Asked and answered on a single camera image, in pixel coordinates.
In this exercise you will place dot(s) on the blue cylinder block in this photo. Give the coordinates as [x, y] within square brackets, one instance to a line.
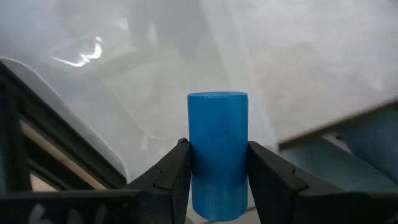
[217, 124]

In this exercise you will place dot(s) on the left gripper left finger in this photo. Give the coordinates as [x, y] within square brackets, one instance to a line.
[168, 186]

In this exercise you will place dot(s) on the white table sheet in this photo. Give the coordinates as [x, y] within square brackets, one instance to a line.
[248, 46]

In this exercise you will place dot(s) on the black aluminium table frame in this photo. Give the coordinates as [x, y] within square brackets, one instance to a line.
[12, 124]

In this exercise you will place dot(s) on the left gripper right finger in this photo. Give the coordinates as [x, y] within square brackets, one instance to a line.
[273, 180]

